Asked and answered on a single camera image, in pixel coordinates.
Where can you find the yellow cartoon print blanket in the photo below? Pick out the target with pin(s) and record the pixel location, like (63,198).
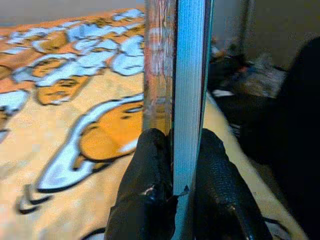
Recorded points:
(62,125)

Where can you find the large black suitcase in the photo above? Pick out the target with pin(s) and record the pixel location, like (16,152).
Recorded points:
(295,125)

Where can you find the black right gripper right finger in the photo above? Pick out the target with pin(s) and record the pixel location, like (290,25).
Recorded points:
(220,200)

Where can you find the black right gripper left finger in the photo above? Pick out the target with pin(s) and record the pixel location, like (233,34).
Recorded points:
(142,187)

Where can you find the book with pale page edges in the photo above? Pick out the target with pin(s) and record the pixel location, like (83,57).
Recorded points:
(187,75)

